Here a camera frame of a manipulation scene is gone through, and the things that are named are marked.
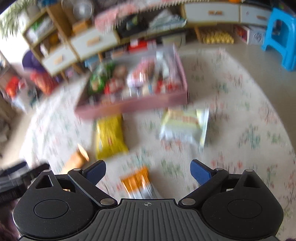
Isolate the gold orange snack bar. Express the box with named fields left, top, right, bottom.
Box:
left=60, top=144, right=89, bottom=174

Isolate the wooden white drawer cabinet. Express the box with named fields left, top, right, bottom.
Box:
left=23, top=1, right=271, bottom=76

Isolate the pink cloth on cabinet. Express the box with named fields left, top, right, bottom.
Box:
left=94, top=0, right=186, bottom=32

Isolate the red cartoon gift bag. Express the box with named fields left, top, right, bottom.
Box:
left=30, top=71, right=58, bottom=95

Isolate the green snack bag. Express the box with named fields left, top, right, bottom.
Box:
left=88, top=61, right=115, bottom=95

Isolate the blue plastic stool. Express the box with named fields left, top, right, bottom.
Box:
left=261, top=8, right=295, bottom=71

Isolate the white red shopping bag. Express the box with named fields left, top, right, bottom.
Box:
left=5, top=76, right=36, bottom=113

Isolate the purple plush toy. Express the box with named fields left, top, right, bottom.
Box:
left=22, top=50, right=46, bottom=72

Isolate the yellow snack bag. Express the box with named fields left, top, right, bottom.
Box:
left=95, top=115, right=128, bottom=160

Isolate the orange silver snack packet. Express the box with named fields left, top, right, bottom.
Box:
left=120, top=166, right=161, bottom=199

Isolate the yellow egg tray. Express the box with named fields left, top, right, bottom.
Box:
left=201, top=29, right=234, bottom=44

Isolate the pale yellow white snack packet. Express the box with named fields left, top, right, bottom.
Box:
left=159, top=109, right=209, bottom=148

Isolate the pink cardboard box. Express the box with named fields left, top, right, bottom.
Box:
left=74, top=45, right=189, bottom=120

